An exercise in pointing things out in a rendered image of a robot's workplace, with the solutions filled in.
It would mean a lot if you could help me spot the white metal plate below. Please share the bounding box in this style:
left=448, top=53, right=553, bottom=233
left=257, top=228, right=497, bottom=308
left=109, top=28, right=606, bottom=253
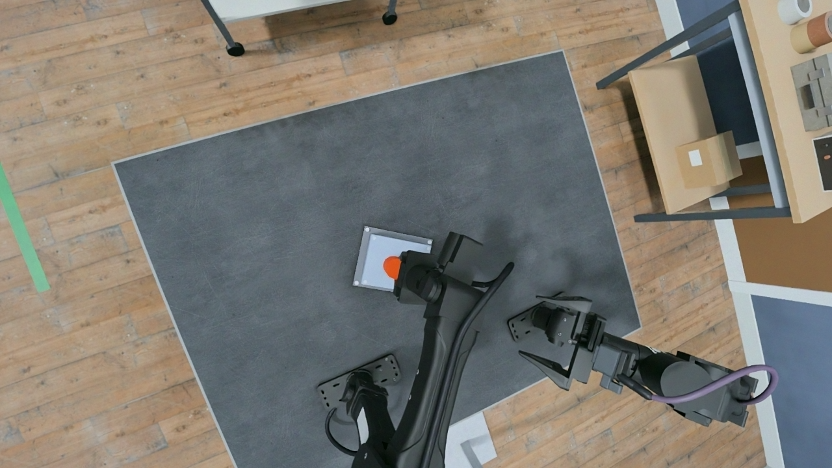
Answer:
left=361, top=234, right=431, bottom=289

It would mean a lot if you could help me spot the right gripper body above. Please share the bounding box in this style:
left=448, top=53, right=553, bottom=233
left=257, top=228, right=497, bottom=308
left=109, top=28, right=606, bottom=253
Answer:
left=564, top=310, right=639, bottom=391

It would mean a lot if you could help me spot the orange cylindrical peg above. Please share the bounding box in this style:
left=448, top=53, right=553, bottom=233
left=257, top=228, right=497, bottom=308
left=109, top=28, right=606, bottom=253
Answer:
left=383, top=256, right=401, bottom=280

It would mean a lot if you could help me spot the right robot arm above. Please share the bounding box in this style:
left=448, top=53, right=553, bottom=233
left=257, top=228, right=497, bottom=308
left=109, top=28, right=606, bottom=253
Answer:
left=507, top=301, right=759, bottom=428

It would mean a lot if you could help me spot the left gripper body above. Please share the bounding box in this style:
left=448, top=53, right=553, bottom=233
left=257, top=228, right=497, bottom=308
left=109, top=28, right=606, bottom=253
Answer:
left=394, top=250, right=440, bottom=305

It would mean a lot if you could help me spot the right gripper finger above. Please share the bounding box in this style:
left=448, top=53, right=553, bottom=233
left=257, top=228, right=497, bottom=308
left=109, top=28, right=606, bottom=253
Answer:
left=536, top=295, right=592, bottom=314
left=519, top=350, right=568, bottom=390

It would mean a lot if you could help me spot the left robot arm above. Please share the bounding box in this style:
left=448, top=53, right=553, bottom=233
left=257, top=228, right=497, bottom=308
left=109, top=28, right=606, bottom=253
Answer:
left=317, top=231, right=488, bottom=468

